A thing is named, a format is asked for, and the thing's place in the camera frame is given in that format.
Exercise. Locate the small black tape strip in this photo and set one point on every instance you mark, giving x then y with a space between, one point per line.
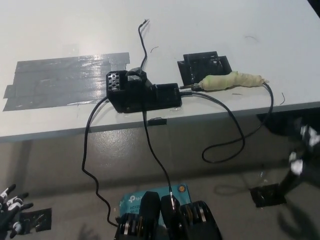
157 122

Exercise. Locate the grey duct tape patch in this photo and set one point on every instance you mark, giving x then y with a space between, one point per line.
62 77

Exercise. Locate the black table bracket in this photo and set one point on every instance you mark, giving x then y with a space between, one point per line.
280 125

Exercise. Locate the black table leg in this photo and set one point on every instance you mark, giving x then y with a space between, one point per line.
287 183

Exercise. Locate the black soldering station base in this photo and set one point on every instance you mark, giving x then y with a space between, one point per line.
140 97

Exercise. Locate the teal TP-Link box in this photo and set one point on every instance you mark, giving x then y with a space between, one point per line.
131 201

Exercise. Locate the black printed holder plate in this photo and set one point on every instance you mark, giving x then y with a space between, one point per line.
200 65

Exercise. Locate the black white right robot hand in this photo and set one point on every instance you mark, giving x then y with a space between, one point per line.
308 140

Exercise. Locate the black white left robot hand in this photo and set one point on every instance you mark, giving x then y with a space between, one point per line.
11 205

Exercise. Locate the black robot torso blocks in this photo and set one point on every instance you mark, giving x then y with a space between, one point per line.
152 212

